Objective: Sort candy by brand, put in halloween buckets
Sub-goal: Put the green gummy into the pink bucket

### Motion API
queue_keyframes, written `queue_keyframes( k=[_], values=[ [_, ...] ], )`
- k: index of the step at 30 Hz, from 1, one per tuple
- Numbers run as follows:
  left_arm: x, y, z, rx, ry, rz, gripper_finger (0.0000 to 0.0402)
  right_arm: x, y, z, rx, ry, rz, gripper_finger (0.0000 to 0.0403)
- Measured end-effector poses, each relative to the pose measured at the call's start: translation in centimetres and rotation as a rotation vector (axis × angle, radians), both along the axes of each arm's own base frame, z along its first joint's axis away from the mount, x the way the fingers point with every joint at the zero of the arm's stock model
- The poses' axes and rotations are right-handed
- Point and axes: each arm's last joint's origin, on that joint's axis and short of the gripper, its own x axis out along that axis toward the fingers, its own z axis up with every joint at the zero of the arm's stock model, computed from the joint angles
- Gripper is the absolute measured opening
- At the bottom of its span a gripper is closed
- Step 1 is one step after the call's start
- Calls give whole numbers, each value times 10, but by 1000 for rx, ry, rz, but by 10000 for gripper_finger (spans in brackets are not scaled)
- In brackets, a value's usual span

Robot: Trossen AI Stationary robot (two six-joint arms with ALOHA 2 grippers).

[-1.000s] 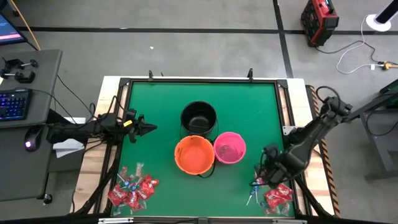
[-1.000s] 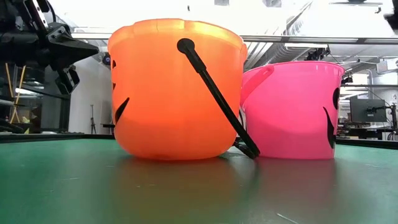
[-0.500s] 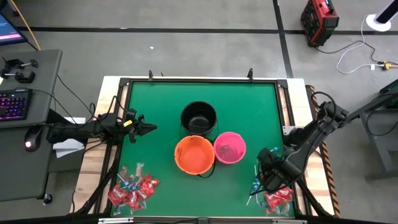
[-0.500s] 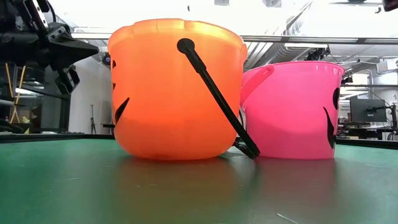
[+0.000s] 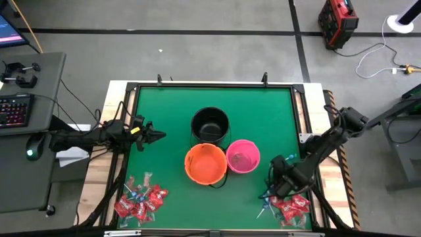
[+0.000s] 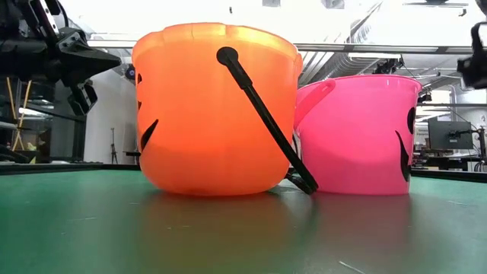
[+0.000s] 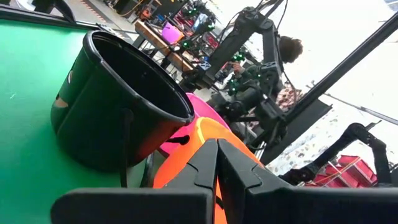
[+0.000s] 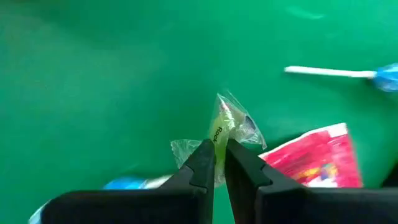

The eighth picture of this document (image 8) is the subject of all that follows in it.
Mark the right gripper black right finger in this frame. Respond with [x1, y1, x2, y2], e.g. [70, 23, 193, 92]
[223, 138, 398, 224]

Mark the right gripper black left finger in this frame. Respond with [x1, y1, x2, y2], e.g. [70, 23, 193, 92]
[40, 138, 218, 224]

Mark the clear green candy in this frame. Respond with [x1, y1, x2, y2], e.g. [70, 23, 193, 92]
[170, 91, 267, 187]

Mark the blue lollipop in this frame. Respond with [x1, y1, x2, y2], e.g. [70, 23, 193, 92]
[284, 63, 398, 93]
[103, 174, 172, 190]

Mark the red Skittles packet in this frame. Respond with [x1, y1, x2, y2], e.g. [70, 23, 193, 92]
[259, 123, 364, 189]

